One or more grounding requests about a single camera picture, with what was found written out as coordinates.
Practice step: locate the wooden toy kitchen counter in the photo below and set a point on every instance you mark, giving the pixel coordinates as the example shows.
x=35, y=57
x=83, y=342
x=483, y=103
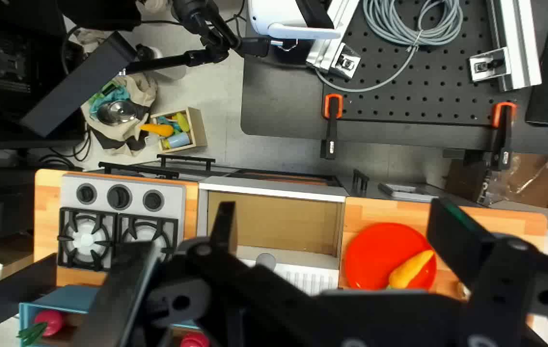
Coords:
x=357, y=211

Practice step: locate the orange black clamp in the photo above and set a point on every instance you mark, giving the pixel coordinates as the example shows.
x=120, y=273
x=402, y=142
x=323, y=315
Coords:
x=332, y=111
x=500, y=142

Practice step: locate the toy kitchen sink basin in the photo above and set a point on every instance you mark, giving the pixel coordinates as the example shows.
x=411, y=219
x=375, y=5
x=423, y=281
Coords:
x=292, y=231

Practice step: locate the right orange black clamp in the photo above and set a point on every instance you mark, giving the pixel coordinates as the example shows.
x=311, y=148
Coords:
x=500, y=142

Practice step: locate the left orange black clamp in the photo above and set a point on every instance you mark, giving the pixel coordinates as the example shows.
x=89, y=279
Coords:
x=332, y=111

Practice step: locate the red plush radish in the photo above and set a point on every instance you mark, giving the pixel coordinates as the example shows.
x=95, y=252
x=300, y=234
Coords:
x=45, y=325

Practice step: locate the black camera tripod arm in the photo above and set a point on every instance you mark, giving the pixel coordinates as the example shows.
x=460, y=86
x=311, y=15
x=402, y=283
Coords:
x=190, y=34

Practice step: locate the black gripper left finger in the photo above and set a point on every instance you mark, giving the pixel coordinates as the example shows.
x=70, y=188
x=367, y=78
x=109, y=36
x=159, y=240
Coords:
x=116, y=313

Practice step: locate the black perforated breadboard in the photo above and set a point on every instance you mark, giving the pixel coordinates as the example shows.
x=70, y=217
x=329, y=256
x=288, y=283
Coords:
x=423, y=101

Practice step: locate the teal toy bin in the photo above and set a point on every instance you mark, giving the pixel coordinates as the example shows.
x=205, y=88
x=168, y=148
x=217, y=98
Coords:
x=72, y=302

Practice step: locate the aluminium frame rail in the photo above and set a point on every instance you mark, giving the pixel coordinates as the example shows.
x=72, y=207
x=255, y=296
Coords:
x=514, y=61

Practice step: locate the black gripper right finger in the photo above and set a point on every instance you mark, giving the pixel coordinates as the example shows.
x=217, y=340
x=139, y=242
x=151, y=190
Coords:
x=494, y=269

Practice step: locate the toy stove top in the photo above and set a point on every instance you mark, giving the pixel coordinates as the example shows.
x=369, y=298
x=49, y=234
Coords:
x=97, y=215

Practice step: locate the red plush plate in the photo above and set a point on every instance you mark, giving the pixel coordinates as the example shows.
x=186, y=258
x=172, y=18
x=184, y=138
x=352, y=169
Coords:
x=375, y=252

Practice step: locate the wooden box of toys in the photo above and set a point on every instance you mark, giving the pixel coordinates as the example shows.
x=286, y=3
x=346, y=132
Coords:
x=186, y=130

